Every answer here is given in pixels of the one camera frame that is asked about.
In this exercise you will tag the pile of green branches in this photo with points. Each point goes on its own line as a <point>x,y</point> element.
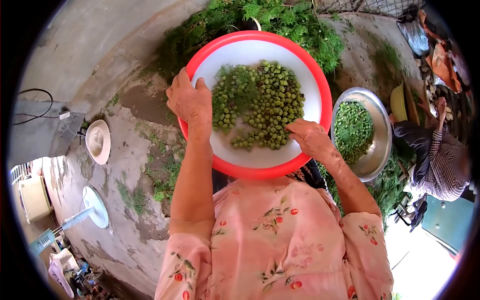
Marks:
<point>296,22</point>

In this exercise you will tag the pile of green seed pods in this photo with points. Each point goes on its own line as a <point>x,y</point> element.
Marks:
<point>275,105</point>

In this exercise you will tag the white standing fan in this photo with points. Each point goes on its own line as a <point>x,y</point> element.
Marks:
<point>75,221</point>

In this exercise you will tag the person's right hand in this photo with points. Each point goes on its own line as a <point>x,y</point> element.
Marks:
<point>309,137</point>

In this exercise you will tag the red rimmed white basin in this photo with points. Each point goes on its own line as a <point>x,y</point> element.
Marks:
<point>258,157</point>

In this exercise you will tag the person's right fingers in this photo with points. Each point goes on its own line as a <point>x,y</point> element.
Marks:
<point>294,127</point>

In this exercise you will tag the yellow bowl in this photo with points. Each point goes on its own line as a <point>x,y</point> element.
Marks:
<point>398,103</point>

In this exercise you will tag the person's left index finger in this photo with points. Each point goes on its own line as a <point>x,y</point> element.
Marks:
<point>184,78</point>

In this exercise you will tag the person's left thumb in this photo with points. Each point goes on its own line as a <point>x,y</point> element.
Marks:
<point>202,87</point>

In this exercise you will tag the green leafy sprigs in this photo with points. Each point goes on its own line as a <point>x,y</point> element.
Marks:
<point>234,86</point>

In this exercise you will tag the person's left hand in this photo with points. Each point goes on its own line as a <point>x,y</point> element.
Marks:
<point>189,103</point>

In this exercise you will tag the metal bowl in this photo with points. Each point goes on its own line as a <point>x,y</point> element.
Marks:
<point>378,150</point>

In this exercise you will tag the cream sun hat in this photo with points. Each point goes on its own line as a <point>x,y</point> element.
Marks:
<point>98,141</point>

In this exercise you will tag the heap of green pods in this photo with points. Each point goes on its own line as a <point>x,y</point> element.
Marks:
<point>352,131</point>

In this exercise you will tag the white power adapter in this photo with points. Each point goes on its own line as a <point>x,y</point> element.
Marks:
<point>64,114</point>

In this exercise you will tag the person's body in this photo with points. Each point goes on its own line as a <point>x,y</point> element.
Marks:
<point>273,243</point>

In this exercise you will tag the person's left middle finger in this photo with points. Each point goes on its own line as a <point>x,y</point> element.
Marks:
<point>174,83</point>

